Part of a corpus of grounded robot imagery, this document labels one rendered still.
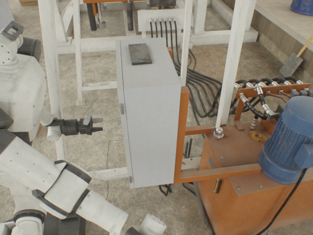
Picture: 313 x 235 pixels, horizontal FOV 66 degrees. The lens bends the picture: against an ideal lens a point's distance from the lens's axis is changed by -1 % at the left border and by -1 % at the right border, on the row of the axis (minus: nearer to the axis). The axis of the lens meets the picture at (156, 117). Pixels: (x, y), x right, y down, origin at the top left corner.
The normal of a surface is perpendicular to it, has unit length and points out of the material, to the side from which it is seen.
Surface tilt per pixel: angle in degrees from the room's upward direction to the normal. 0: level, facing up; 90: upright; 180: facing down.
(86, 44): 90
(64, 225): 0
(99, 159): 0
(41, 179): 51
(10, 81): 16
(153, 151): 90
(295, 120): 90
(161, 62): 0
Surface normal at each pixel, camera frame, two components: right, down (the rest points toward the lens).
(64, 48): 0.14, 0.66
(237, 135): 0.00, -0.75
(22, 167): 0.54, -0.11
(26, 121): 0.79, 0.48
